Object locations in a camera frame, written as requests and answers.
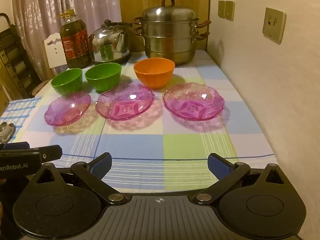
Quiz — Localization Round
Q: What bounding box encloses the cooking oil bottle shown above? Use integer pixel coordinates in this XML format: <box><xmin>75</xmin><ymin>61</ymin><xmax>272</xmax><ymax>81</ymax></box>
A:
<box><xmin>59</xmin><ymin>9</ymin><xmax>92</xmax><ymax>69</ymax></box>

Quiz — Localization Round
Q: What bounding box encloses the green plastic bowl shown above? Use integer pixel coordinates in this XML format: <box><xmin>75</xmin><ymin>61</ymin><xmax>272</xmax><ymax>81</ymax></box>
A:
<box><xmin>51</xmin><ymin>68</ymin><xmax>83</xmax><ymax>95</ymax></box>

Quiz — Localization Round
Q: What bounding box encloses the blue checked cloth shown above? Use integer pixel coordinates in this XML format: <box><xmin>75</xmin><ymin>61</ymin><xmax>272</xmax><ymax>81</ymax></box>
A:
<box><xmin>0</xmin><ymin>97</ymin><xmax>42</xmax><ymax>120</ymax></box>

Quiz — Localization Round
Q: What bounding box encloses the beige wall socket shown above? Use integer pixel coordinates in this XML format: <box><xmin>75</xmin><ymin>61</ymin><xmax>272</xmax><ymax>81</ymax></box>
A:
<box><xmin>262</xmin><ymin>7</ymin><xmax>287</xmax><ymax>45</ymax></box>

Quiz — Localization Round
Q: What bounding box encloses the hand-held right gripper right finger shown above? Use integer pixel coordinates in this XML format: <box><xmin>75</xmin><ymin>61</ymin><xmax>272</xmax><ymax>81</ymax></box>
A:
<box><xmin>193</xmin><ymin>152</ymin><xmax>288</xmax><ymax>205</ymax></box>

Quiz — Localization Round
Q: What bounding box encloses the white wooden chair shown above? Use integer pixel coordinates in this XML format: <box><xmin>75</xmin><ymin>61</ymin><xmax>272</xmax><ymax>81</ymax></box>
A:
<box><xmin>43</xmin><ymin>33</ymin><xmax>68</xmax><ymax>69</ymax></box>

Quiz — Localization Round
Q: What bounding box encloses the pink transparent plate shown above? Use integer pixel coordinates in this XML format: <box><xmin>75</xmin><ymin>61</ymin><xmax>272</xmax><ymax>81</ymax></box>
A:
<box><xmin>162</xmin><ymin>82</ymin><xmax>225</xmax><ymax>122</ymax></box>
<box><xmin>44</xmin><ymin>91</ymin><xmax>92</xmax><ymax>127</ymax></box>
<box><xmin>95</xmin><ymin>82</ymin><xmax>155</xmax><ymax>120</ymax></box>

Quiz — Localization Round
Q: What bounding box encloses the orange cup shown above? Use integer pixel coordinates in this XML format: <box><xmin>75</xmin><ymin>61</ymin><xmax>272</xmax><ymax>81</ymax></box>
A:
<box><xmin>133</xmin><ymin>57</ymin><xmax>175</xmax><ymax>90</ymax></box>

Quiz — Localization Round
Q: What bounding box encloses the pale purple curtain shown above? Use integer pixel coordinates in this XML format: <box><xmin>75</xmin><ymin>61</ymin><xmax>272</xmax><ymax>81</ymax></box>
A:
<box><xmin>11</xmin><ymin>0</ymin><xmax>122</xmax><ymax>80</ymax></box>

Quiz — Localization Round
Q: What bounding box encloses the stainless steel kettle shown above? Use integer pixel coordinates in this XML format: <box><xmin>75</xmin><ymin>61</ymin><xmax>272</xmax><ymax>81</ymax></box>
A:
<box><xmin>89</xmin><ymin>19</ymin><xmax>132</xmax><ymax>65</ymax></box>

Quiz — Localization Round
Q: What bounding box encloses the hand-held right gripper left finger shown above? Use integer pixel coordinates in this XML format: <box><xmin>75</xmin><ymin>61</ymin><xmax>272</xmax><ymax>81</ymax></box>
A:
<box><xmin>32</xmin><ymin>152</ymin><xmax>128</xmax><ymax>205</ymax></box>

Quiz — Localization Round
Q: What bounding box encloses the small green cup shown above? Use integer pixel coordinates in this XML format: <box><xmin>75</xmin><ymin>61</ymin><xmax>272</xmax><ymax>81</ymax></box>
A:
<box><xmin>85</xmin><ymin>62</ymin><xmax>122</xmax><ymax>93</ymax></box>

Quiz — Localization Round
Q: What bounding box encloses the stainless steel steamer pot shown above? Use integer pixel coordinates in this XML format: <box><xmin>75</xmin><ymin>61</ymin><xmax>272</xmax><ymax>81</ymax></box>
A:
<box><xmin>132</xmin><ymin>0</ymin><xmax>212</xmax><ymax>67</ymax></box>

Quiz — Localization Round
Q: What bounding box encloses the black folding rack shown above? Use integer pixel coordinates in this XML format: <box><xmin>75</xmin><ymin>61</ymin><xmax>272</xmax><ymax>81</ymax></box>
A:
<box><xmin>0</xmin><ymin>12</ymin><xmax>42</xmax><ymax>99</ymax></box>

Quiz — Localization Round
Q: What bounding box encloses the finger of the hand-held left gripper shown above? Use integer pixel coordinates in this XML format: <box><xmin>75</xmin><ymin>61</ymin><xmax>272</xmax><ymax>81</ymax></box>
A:
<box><xmin>39</xmin><ymin>145</ymin><xmax>63</xmax><ymax>161</ymax></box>
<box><xmin>2</xmin><ymin>142</ymin><xmax>30</xmax><ymax>151</ymax></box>

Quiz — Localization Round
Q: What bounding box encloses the beige trash bin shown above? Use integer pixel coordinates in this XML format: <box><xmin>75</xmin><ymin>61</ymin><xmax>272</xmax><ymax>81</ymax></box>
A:
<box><xmin>31</xmin><ymin>80</ymin><xmax>52</xmax><ymax>94</ymax></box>

